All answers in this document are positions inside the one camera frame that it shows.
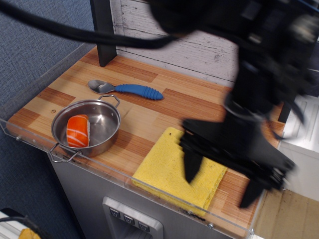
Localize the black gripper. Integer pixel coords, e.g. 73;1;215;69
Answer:
180;94;296;208

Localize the orange salmon sushi toy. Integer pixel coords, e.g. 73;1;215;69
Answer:
66;115;90;148

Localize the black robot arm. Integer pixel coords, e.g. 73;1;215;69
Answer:
150;0;319;208

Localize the yellow rag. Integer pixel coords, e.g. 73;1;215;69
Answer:
132;127;227;217

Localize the silver button panel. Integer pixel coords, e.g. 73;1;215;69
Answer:
102;196;164;239

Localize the small steel pot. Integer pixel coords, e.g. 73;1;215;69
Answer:
48;95;121;163

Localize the right black frame post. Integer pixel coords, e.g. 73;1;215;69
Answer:
278;97;296;123

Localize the black frame post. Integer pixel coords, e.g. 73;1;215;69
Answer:
278;97;296;123
90;0;117;67

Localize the black braided cable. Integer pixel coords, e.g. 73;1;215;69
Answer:
0;1;180;50

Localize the blue handled metal spoon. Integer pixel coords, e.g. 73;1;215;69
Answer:
88;80;164;100

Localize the left black frame post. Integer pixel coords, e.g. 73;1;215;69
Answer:
90;0;117;67

